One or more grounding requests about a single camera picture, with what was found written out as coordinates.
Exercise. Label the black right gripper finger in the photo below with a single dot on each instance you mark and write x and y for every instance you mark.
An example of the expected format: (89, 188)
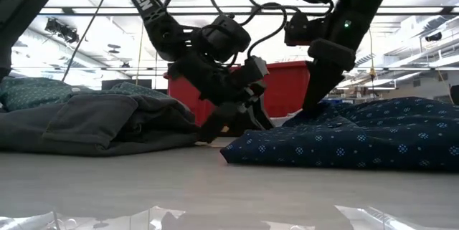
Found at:
(315, 86)
(330, 83)

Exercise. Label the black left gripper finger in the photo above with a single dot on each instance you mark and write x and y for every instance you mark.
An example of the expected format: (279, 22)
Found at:
(261, 115)
(215, 122)

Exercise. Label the red plastic bin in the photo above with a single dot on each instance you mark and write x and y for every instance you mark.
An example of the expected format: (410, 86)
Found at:
(287, 90)

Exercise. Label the black ceiling fixture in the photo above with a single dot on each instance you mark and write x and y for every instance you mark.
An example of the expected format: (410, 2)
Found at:
(434, 36)

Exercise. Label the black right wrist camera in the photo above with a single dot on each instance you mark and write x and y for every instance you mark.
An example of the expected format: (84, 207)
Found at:
(303, 29)

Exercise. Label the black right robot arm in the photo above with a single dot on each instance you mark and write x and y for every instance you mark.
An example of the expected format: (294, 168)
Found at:
(358, 8)

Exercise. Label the large black box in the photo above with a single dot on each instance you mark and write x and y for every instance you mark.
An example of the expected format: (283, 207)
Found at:
(107, 84)

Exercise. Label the navy dotted garment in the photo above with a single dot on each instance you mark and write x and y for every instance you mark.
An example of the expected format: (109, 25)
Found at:
(358, 133)

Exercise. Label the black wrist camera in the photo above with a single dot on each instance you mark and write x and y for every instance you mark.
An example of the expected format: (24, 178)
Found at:
(303, 29)
(251, 72)

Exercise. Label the black ceiling spotlights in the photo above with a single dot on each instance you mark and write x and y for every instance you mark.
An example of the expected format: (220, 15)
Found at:
(62, 31)

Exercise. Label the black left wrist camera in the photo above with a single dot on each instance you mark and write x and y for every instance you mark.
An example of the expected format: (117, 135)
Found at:
(251, 72)

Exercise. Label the teal patterned shirt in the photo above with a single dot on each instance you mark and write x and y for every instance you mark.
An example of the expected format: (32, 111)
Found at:
(32, 94)

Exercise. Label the dark grey garment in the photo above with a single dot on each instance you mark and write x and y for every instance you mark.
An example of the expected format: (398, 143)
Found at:
(89, 122)

